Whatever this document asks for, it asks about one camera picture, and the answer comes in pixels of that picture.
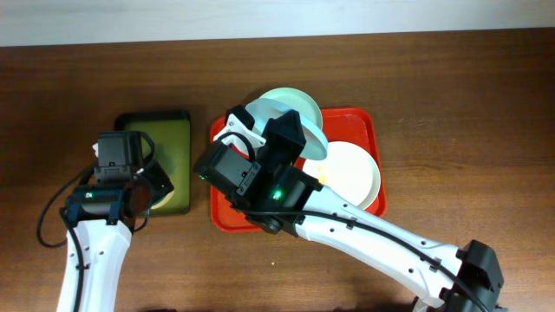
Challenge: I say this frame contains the green and yellow sponge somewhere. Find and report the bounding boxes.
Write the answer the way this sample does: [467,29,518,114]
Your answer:
[150,191,175,210]

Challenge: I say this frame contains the light blue plate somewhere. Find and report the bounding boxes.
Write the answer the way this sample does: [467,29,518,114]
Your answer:
[245,98,328,160]

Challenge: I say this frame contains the light green plate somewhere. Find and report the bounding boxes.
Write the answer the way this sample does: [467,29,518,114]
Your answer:
[260,88,323,129]

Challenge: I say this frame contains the white plate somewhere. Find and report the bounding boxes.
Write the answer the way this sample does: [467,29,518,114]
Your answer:
[303,141,381,210]

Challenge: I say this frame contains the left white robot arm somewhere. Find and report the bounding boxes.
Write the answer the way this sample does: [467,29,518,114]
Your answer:
[57,131,174,311]

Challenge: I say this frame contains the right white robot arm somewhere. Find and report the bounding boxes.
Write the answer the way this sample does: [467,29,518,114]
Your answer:
[194,101,504,311]

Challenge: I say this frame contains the black tray with green liquid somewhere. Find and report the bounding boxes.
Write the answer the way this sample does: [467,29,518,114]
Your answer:
[114,110,191,217]

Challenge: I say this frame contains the red plastic serving tray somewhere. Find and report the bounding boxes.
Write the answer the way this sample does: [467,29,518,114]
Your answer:
[210,107,381,233]

